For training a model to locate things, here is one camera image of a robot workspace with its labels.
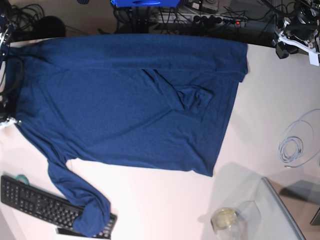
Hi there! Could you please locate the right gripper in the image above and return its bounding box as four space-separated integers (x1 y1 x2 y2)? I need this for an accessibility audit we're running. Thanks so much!
0 101 15 123

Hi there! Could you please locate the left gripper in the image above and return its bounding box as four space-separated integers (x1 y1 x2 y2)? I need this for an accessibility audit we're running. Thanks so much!
275 18 320 59

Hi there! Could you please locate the dark blue t-shirt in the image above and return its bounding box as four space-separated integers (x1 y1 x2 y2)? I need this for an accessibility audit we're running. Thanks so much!
5 34 248 237

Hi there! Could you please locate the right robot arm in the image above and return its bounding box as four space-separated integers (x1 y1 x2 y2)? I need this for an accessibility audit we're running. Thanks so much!
0 3 24 126

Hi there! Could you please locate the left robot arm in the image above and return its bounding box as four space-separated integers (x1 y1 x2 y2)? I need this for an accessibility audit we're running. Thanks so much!
273 0 320 66

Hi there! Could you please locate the green tape roll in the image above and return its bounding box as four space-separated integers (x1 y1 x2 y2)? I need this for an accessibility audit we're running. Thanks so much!
15 174 30 186

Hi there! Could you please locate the black computer keyboard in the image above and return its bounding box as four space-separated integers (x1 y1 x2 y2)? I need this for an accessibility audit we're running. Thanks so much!
0 174 118 240

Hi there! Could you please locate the white power strip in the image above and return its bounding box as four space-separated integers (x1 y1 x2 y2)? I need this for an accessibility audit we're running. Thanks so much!
150 12 249 28

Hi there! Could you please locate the blue box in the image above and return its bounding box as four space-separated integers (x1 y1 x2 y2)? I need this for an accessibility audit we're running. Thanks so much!
110 0 180 8

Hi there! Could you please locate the clear glass jar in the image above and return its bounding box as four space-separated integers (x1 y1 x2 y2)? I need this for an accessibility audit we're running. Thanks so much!
210 207 241 240

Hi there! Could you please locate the coiled white cable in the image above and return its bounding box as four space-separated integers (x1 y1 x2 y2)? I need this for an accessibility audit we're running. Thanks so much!
278 108 320 169

